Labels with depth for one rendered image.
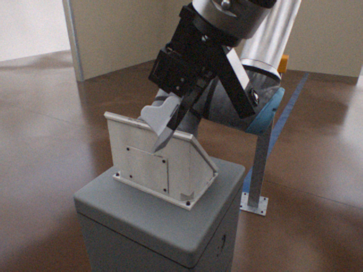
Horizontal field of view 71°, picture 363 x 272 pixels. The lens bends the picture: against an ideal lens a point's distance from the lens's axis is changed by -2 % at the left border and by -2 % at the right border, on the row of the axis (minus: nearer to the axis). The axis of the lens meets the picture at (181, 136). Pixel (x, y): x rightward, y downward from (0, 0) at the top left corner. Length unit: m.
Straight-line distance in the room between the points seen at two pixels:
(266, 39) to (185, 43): 0.42
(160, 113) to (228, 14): 0.16
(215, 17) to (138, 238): 0.55
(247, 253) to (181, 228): 1.11
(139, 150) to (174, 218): 0.20
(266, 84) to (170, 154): 0.31
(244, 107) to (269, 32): 0.42
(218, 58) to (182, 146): 0.30
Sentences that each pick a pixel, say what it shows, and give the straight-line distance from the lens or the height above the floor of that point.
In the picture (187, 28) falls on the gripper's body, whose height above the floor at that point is 1.31.
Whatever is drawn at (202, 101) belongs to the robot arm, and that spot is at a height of 1.10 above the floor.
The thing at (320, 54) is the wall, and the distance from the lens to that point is 6.52.
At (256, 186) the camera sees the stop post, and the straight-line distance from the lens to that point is 1.91.
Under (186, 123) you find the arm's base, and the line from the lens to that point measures 0.68.
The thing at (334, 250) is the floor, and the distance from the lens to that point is 1.95.
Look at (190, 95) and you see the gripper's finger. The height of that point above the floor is 1.22.
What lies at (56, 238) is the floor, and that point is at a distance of 1.94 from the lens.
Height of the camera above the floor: 1.34
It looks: 27 degrees down
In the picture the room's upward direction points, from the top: straight up
